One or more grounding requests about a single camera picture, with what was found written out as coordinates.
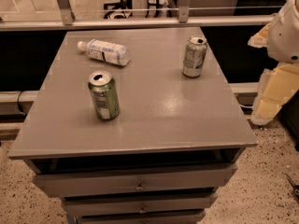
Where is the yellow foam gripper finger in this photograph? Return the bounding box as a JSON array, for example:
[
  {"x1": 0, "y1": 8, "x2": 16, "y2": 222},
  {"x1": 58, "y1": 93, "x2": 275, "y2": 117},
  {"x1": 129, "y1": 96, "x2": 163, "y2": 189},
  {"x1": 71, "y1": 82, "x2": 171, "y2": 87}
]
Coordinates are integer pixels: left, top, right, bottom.
[
  {"x1": 250, "y1": 63, "x2": 299, "y2": 126},
  {"x1": 248, "y1": 24, "x2": 270, "y2": 49}
]

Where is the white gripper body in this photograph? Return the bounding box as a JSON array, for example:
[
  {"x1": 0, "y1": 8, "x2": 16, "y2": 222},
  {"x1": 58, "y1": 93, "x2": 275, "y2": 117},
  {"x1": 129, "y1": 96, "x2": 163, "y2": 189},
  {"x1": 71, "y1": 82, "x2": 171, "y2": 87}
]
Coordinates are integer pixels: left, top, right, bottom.
[{"x1": 267, "y1": 0, "x2": 299, "y2": 63}]

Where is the clear plastic water bottle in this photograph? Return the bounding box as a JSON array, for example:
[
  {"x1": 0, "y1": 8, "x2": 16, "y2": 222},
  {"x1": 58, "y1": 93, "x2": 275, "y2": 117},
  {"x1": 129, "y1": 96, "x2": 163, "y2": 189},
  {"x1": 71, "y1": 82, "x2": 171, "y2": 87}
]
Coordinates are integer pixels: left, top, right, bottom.
[{"x1": 78, "y1": 39, "x2": 130, "y2": 66}]

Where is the green soda can far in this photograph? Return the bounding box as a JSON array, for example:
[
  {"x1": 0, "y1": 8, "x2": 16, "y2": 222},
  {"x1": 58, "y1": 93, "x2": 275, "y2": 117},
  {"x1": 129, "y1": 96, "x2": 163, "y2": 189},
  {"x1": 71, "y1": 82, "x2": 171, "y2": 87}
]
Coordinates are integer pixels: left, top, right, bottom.
[{"x1": 182, "y1": 35, "x2": 207, "y2": 77}]

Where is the green soda can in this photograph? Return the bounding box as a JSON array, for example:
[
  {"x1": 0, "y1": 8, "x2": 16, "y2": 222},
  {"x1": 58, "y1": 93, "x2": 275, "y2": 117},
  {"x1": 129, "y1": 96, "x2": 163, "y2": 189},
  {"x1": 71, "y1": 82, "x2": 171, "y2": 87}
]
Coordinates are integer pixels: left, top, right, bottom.
[
  {"x1": 88, "y1": 70, "x2": 120, "y2": 120},
  {"x1": 182, "y1": 35, "x2": 207, "y2": 77}
]

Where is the dark object on floor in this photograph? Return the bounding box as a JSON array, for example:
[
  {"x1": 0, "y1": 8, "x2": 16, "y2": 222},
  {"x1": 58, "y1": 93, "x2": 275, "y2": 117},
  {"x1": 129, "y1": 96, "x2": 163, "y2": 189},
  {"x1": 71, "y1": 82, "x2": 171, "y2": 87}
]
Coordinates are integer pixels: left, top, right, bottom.
[{"x1": 286, "y1": 174, "x2": 299, "y2": 197}]

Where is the grey drawer cabinet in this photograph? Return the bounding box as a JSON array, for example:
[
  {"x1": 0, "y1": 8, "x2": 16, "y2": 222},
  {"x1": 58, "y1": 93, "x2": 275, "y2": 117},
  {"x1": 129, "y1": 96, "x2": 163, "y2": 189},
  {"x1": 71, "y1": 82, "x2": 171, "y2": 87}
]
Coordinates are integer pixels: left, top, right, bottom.
[{"x1": 7, "y1": 27, "x2": 259, "y2": 224}]

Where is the bottom grey drawer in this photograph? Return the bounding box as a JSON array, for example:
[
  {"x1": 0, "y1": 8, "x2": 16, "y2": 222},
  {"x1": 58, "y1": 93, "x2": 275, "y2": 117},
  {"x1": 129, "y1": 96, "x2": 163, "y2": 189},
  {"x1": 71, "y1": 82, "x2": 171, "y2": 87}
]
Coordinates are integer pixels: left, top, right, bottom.
[{"x1": 78, "y1": 210, "x2": 206, "y2": 224}]

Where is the grey drawer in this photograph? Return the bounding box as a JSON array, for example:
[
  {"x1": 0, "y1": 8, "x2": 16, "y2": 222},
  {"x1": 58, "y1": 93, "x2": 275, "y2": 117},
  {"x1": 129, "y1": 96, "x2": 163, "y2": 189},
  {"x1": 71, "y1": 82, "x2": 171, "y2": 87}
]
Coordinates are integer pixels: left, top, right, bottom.
[
  {"x1": 78, "y1": 210, "x2": 206, "y2": 224},
  {"x1": 62, "y1": 193, "x2": 217, "y2": 217},
  {"x1": 34, "y1": 164, "x2": 237, "y2": 197}
]

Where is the green soda can near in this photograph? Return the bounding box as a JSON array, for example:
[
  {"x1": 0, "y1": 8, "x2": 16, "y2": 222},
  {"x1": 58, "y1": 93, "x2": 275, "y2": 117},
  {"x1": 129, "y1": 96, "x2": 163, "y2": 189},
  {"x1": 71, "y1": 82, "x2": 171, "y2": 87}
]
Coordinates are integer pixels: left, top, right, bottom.
[{"x1": 88, "y1": 70, "x2": 120, "y2": 120}]

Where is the grey metal railing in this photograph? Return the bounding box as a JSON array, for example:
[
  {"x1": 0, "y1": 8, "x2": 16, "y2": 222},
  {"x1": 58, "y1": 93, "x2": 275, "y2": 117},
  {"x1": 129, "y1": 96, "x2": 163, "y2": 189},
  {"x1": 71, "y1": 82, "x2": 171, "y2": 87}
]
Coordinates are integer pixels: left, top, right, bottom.
[{"x1": 0, "y1": 0, "x2": 287, "y2": 31}]

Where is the top grey drawer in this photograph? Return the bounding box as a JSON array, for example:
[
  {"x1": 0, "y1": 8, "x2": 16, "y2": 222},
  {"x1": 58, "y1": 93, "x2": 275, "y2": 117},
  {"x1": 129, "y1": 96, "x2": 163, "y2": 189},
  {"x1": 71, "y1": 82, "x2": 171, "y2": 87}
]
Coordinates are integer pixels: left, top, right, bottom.
[{"x1": 34, "y1": 164, "x2": 237, "y2": 197}]

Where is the middle grey drawer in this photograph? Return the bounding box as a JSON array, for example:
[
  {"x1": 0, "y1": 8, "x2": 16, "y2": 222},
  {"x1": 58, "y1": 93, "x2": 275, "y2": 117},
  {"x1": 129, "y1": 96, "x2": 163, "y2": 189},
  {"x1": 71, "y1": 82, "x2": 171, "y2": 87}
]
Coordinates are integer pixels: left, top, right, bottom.
[{"x1": 62, "y1": 193, "x2": 217, "y2": 217}]

